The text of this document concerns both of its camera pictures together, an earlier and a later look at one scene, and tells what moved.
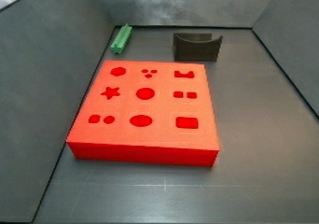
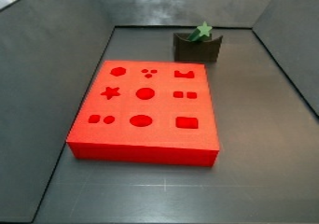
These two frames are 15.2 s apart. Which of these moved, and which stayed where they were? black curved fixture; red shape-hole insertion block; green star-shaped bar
Moved: green star-shaped bar
Stayed: black curved fixture; red shape-hole insertion block
